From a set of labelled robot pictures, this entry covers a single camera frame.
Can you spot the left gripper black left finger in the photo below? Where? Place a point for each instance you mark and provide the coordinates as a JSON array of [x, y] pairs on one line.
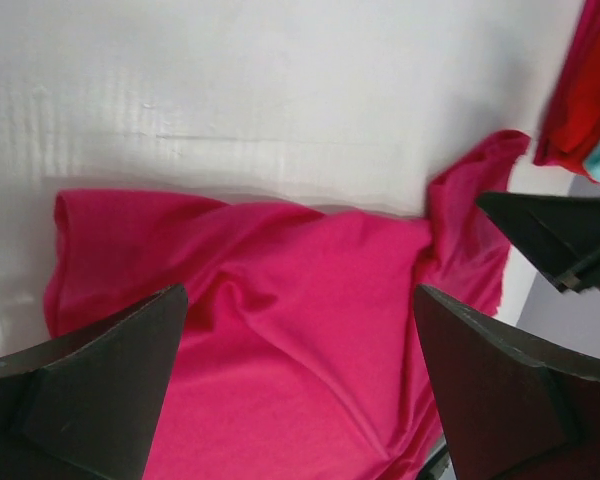
[[86, 405]]

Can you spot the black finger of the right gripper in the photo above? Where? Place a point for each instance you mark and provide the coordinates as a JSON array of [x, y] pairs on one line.
[[560, 236]]

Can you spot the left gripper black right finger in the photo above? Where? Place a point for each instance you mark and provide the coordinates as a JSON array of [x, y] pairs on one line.
[[512, 405]]

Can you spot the pink t shirt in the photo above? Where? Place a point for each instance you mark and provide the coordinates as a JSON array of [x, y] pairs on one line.
[[300, 357]]

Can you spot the red folded t shirt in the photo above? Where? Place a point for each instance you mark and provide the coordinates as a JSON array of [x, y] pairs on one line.
[[570, 129]]

